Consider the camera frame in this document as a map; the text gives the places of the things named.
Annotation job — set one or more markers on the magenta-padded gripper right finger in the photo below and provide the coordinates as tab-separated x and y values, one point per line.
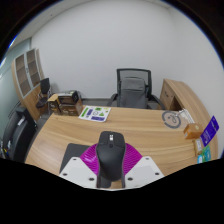
146	170

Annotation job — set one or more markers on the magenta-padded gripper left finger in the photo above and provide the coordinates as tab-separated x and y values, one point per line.
76	170

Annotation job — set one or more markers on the black computer mouse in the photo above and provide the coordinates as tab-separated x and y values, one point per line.
111	156

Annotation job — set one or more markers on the dark grey mouse pad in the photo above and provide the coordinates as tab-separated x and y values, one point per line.
72	151

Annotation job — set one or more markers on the blue wet wipes pack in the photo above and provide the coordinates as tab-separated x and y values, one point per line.
200	159

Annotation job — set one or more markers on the white printed leaflet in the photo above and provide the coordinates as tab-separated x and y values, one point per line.
95	114

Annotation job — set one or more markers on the orange-brown wooden box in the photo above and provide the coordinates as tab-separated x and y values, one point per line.
192	131

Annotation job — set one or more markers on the dark cardboard box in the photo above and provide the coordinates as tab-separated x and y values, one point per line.
68	98
71	109

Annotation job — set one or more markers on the teal flat packet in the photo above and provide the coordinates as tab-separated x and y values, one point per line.
206	153

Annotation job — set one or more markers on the green flat packet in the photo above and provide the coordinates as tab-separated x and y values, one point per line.
209	160

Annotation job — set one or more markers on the white paper sheet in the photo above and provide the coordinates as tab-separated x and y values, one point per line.
187	116

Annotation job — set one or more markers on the black printer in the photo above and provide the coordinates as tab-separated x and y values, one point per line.
16	136

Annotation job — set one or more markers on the purple printed pouch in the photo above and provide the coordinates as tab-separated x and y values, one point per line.
209	131

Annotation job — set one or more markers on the grey backpack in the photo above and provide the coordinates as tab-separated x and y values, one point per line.
133	93

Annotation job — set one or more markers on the wooden side desk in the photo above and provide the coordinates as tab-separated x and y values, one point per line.
178	95

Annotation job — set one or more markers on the small black chair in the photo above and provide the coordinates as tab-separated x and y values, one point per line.
44	90

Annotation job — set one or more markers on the black mesh office chair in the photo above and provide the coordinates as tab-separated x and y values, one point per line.
133	72

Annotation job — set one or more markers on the wooden shelf unit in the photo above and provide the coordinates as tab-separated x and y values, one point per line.
28	78

